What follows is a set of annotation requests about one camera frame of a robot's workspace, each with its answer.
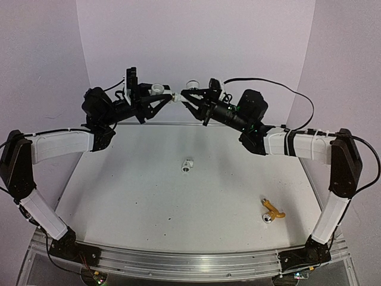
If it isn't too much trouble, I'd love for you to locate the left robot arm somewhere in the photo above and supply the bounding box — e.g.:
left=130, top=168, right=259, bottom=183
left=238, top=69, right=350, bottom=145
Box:
left=1, top=83, right=172, bottom=260

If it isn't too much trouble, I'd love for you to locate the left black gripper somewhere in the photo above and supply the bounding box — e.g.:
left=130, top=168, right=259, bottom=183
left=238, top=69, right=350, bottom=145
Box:
left=101, top=80, right=174, bottom=124

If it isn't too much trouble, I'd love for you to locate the aluminium front rail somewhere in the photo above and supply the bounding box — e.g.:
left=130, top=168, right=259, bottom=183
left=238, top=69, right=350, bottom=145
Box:
left=86, top=243, right=281, bottom=282

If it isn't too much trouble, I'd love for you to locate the right small circuit board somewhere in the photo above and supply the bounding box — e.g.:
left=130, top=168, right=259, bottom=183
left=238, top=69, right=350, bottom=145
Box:
left=293, top=270, right=310, bottom=281

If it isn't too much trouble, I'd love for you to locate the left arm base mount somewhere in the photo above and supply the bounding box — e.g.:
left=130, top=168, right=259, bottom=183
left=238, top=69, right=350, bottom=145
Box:
left=48, top=227, right=101, bottom=266

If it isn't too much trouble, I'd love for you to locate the gold brass faucet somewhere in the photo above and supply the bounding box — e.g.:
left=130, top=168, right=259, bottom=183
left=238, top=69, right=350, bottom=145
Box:
left=261, top=198, right=286, bottom=224

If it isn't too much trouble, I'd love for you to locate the white elbow fitting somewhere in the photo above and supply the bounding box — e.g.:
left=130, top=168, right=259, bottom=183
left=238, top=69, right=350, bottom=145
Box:
left=149, top=83, right=173, bottom=100

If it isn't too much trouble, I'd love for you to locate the small circuit board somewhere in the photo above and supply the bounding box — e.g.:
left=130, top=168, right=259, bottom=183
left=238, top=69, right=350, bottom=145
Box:
left=293, top=270, right=310, bottom=281
left=90, top=270, right=108, bottom=285

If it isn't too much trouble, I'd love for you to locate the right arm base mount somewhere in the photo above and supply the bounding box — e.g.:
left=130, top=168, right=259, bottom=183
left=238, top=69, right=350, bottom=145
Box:
left=277, top=235, right=331, bottom=273

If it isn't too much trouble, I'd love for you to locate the left small circuit board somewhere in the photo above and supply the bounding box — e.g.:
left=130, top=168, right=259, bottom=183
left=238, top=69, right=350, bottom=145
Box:
left=90, top=270, right=108, bottom=285

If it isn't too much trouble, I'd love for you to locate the white plastic faucet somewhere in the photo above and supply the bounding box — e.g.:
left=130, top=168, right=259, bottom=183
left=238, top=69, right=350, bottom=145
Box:
left=172, top=79, right=200, bottom=103

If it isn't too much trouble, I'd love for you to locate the white elbow fitting far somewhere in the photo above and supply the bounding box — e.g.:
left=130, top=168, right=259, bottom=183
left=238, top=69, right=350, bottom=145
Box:
left=181, top=158, right=194, bottom=173

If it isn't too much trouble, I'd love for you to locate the black right camera cable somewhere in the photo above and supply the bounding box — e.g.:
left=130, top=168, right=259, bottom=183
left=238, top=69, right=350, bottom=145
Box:
left=221, top=77, right=381, bottom=193

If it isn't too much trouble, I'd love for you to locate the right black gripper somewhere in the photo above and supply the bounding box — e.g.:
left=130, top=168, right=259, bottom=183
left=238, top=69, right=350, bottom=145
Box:
left=174, top=86, right=248, bottom=132

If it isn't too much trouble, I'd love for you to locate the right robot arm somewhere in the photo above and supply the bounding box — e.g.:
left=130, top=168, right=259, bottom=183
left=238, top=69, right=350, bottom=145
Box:
left=180, top=88, right=363, bottom=245

